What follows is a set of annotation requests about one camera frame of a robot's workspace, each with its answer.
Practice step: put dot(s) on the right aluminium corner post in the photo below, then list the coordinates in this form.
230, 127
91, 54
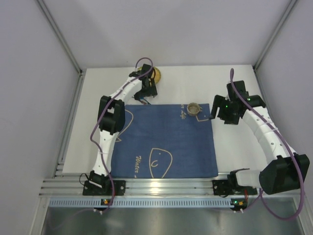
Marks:
275, 32

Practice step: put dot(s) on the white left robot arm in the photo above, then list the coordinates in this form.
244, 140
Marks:
111, 116

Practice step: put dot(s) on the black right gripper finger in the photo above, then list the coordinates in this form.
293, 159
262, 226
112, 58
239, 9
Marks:
216, 104
233, 120

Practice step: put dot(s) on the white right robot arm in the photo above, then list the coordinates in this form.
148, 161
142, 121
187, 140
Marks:
279, 175

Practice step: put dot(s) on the perforated grey cable duct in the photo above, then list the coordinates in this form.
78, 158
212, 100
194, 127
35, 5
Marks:
216, 202

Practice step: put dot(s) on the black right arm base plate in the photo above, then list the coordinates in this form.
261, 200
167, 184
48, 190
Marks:
227, 187

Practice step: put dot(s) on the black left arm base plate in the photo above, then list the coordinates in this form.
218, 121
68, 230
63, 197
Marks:
100, 185

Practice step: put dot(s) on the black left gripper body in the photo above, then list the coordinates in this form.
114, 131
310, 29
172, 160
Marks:
147, 89

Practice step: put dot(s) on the speckled ceramic cup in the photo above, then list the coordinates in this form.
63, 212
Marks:
193, 109

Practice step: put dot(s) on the aluminium front rail frame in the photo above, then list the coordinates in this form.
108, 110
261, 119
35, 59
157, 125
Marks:
71, 185

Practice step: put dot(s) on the left aluminium corner post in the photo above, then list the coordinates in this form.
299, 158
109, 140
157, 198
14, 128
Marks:
59, 35

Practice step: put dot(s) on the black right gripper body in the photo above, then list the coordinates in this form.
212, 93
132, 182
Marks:
218, 107

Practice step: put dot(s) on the round yellow woven coaster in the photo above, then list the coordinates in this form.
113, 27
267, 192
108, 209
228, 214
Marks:
155, 76

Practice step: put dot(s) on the aluminium corner post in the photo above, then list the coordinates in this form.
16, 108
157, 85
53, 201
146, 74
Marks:
275, 32
59, 35

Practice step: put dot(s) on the blue cloth placemat with fish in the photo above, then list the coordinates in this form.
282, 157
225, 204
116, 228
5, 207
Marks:
164, 141

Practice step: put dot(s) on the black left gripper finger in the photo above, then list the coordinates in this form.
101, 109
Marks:
153, 90
141, 94

